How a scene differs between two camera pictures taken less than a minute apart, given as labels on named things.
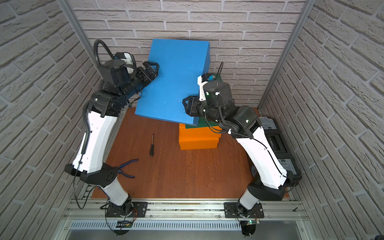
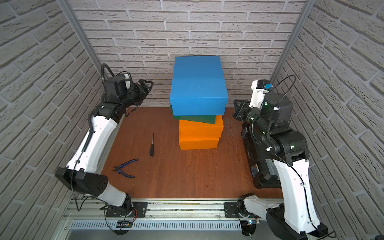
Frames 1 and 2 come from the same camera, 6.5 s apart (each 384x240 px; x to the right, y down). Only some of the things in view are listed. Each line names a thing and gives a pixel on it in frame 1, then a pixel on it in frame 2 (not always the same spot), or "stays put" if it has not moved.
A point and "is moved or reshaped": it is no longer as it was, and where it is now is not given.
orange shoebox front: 197,134 stays put
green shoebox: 203,122 to 206,119
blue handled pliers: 119,171 stays put
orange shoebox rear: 196,143 stays put
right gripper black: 191,103 to 240,109
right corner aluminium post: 299,24 stays put
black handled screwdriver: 152,147 stays put
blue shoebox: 180,62 is moved or reshaped
